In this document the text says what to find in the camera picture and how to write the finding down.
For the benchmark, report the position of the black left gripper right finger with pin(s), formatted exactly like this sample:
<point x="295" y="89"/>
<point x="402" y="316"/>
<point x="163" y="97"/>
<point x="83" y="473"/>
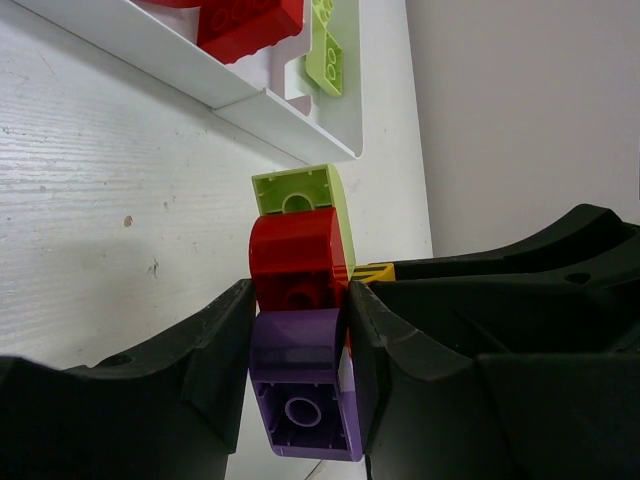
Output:
<point x="428" y="412"/>

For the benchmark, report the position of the light green lego brick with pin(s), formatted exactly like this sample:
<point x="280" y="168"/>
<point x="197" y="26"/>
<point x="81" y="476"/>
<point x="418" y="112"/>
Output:
<point x="322" y="12"/>
<point x="324" y="63"/>

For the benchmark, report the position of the light green curved lego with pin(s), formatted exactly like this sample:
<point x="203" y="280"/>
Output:
<point x="305" y="189"/>

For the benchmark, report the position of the purple curved lego brick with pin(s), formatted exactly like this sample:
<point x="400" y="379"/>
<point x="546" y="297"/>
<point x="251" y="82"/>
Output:
<point x="303" y="378"/>

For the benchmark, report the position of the red large lego brick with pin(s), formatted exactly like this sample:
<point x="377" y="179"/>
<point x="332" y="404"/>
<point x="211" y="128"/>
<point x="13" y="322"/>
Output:
<point x="229" y="30"/>

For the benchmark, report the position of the yellow curved lego brick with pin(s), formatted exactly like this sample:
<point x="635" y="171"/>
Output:
<point x="376" y="272"/>

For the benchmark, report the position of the red curved lego brick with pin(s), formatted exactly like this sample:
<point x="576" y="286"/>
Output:
<point x="297" y="261"/>

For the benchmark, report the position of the white sorting tray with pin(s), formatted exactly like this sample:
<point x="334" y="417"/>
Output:
<point x="267" y="94"/>

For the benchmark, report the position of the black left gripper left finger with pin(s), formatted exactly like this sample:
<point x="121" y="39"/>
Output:
<point x="167" y="408"/>

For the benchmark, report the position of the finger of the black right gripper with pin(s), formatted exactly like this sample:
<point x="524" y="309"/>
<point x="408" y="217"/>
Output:
<point x="588" y="252"/>

